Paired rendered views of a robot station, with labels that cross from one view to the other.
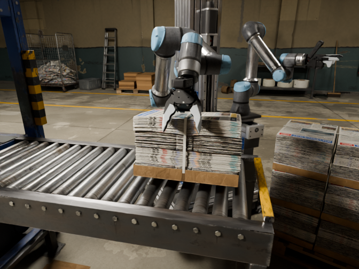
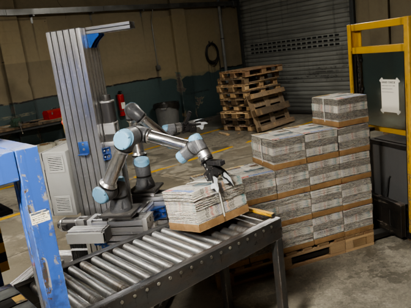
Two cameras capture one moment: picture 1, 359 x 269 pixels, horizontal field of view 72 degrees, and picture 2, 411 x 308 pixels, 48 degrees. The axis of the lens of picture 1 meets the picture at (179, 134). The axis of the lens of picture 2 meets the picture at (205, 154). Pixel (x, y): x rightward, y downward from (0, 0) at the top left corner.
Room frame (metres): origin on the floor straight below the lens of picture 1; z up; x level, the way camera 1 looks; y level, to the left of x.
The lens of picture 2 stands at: (-0.68, 1.91, 1.78)
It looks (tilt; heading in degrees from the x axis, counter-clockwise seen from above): 12 degrees down; 309
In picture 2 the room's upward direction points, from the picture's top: 7 degrees counter-clockwise
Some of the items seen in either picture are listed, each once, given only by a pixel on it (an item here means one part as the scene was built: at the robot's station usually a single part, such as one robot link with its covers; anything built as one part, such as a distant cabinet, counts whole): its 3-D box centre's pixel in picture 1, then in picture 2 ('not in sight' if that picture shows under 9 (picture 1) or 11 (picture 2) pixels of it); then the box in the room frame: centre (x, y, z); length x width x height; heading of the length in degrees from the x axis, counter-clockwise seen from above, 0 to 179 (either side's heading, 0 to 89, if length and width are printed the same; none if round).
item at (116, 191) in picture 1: (130, 175); (178, 244); (0.95, 0.21, 0.77); 0.47 x 0.05 x 0.05; 168
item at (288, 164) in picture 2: not in sight; (278, 159); (1.10, -1.25, 0.86); 0.38 x 0.29 x 0.04; 147
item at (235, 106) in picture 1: (240, 107); (144, 180); (1.84, -0.46, 0.87); 0.15 x 0.15 x 0.10
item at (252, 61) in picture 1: (252, 61); (136, 137); (1.94, -0.55, 1.19); 0.15 x 0.12 x 0.55; 140
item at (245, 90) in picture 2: not in sight; (251, 97); (4.82, -6.90, 0.65); 1.33 x 0.94 x 1.30; 82
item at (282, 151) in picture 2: not in sight; (277, 149); (1.10, -1.25, 0.95); 0.38 x 0.29 x 0.23; 147
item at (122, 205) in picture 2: not in sight; (119, 202); (1.63, -0.01, 0.87); 0.15 x 0.15 x 0.10
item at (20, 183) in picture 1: (49, 166); (115, 272); (1.03, 0.59, 0.77); 0.47 x 0.05 x 0.05; 168
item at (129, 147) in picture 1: (126, 156); (134, 247); (1.22, 0.28, 0.74); 1.34 x 0.05 x 0.12; 78
